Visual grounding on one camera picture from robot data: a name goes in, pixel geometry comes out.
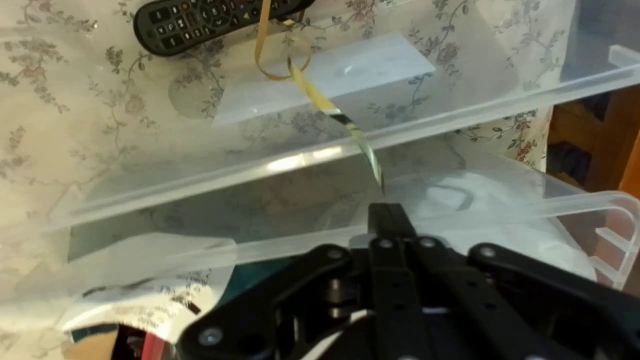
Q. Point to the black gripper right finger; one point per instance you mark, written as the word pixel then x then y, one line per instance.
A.
pixel 507 301

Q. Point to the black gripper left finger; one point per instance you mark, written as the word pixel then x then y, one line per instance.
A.
pixel 301 301

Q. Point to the teal cloth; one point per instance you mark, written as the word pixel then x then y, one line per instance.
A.
pixel 257 282

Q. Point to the clear plastic storage bin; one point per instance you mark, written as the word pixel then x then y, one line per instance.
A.
pixel 600 207
pixel 466 114

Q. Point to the white paper bag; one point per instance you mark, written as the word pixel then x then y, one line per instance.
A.
pixel 133 301

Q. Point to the wooden footboard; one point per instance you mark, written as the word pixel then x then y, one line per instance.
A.
pixel 631 161

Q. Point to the black remote control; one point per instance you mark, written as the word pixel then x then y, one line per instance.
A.
pixel 192 23

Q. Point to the floral bedspread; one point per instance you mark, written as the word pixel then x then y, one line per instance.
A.
pixel 41 133

